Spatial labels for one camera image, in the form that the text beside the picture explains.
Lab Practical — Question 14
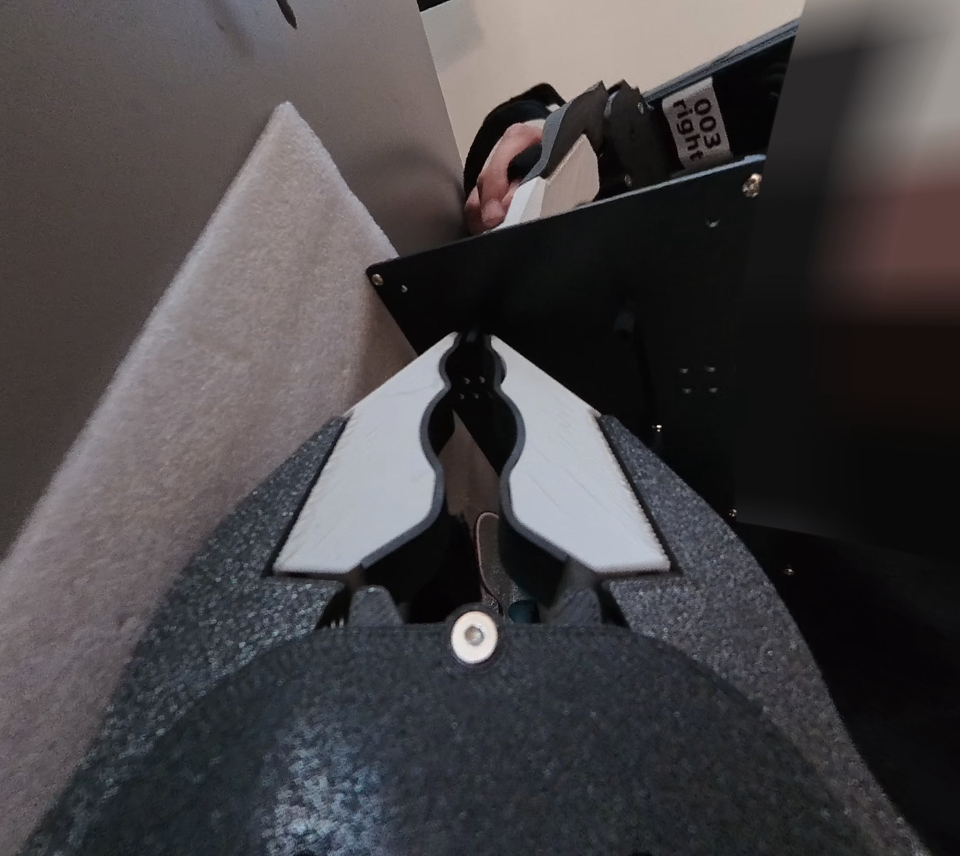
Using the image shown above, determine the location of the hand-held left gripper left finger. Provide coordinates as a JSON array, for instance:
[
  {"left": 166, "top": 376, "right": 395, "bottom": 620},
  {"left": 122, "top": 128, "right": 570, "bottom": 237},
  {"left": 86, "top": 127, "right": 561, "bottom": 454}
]
[{"left": 273, "top": 333, "right": 460, "bottom": 576}]

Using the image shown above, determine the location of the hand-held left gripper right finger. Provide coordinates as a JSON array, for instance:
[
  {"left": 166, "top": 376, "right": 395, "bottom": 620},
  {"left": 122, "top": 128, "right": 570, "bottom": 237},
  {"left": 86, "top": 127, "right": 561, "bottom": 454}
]
[{"left": 489, "top": 334, "right": 672, "bottom": 576}]

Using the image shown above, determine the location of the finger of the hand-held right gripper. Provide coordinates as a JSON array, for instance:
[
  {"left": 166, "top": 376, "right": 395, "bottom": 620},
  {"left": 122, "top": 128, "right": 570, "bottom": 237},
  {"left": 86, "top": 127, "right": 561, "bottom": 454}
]
[{"left": 501, "top": 139, "right": 603, "bottom": 229}]

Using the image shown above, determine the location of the blue toy robot arm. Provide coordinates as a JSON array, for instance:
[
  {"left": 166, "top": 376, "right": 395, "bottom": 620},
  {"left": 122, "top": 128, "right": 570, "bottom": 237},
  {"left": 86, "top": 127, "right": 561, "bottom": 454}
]
[{"left": 366, "top": 153, "right": 804, "bottom": 617}]

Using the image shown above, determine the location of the dark grey desk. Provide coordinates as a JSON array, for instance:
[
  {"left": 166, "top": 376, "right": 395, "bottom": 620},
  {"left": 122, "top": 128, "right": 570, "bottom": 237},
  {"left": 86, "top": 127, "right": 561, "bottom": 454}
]
[{"left": 0, "top": 0, "right": 466, "bottom": 557}]

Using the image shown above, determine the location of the person's right hand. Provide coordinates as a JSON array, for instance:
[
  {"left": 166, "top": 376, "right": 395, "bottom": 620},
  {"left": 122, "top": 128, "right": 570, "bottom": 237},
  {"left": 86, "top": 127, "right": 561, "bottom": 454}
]
[{"left": 465, "top": 119, "right": 552, "bottom": 233}]

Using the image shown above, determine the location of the white foam sheet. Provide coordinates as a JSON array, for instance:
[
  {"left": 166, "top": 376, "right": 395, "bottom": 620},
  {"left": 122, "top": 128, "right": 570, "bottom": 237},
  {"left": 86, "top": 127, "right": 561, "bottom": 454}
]
[{"left": 0, "top": 102, "right": 481, "bottom": 850}]

